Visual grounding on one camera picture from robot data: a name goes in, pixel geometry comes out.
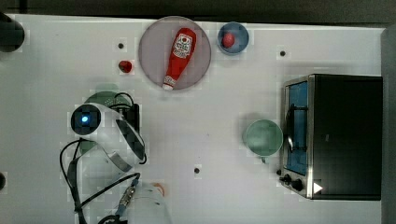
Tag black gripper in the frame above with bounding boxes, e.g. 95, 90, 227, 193
115, 104, 140, 133

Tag green plastic strainer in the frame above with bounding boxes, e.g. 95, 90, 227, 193
78, 82, 134, 157

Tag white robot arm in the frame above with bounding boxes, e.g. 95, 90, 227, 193
65, 103, 172, 224

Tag red strawberry toy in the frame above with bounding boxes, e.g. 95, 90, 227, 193
119, 61, 133, 73

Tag grey round plate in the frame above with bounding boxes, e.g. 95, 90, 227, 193
138, 16, 211, 91

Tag orange slice toy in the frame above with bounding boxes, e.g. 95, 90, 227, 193
152, 183, 165, 197

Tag red ketchup bottle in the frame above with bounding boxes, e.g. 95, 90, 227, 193
163, 27, 197, 91

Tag red ball in bowl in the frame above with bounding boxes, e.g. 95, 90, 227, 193
221, 33, 235, 49

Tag blue bowl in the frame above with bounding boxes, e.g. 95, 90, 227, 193
217, 21, 249, 55

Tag green mug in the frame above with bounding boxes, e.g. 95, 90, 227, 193
242, 119, 284, 163

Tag black toaster oven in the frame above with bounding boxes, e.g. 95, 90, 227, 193
276, 74, 383, 201

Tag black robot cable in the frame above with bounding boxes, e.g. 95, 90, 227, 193
59, 91, 148, 224

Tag black round post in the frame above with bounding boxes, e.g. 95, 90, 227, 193
0, 12, 25, 52

